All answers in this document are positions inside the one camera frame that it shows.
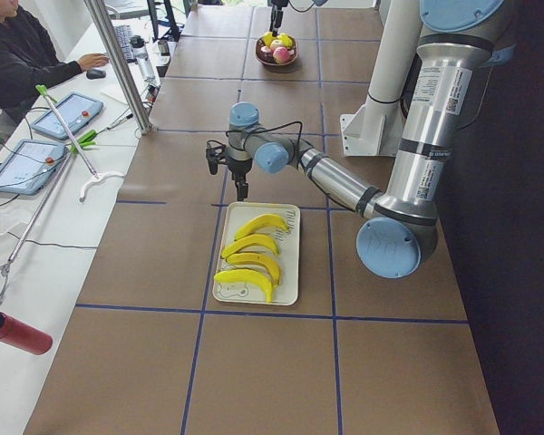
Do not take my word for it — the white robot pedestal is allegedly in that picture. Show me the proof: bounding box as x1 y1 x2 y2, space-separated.
340 0 423 157

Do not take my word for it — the green clamp tool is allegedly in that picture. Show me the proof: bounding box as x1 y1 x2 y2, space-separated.
69 130 98 154

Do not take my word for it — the grey water bottle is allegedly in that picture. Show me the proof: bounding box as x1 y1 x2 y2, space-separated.
130 35 156 83

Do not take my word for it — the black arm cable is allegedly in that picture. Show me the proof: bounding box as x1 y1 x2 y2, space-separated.
217 120 318 155

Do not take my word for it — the black keyboard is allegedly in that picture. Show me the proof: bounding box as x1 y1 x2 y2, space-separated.
113 24 136 63

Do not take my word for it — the seated person dark hoodie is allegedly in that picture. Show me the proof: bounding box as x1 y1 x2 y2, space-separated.
0 1 109 124

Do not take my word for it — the long metal grabber tool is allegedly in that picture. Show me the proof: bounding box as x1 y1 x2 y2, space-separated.
31 85 125 202

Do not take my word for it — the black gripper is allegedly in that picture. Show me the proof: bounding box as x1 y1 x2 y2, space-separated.
226 145 253 201
269 0 288 35

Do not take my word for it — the blue teach pendant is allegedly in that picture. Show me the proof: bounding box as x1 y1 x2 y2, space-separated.
31 92 103 140
0 140 67 195

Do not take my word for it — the yellow banana bunch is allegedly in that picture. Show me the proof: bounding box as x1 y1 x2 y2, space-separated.
226 252 281 286
234 213 289 241
220 234 279 259

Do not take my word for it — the blue teach pendant far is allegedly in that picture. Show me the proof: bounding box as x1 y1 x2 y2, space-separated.
31 92 103 140

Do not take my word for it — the red cylinder bottle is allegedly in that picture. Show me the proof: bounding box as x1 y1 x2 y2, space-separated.
0 312 53 355

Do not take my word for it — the aluminium frame post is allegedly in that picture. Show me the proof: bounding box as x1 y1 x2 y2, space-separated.
84 0 152 135

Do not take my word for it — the red pink apple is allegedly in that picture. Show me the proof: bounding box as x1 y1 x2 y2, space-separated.
273 46 291 64

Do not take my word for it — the black computer mouse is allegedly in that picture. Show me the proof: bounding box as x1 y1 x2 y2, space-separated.
86 68 106 80

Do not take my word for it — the woven wicker basket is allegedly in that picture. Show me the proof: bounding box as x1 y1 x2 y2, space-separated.
255 36 298 67

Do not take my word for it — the pale green apple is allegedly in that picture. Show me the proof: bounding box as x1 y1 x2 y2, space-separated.
269 39 285 51

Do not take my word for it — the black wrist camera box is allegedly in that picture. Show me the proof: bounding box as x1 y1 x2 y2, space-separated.
205 140 227 175

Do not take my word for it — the white bear tray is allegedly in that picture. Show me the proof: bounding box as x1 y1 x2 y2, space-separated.
212 202 300 305

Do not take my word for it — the blue teach pendant near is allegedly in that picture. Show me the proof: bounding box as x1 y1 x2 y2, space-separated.
0 140 67 195

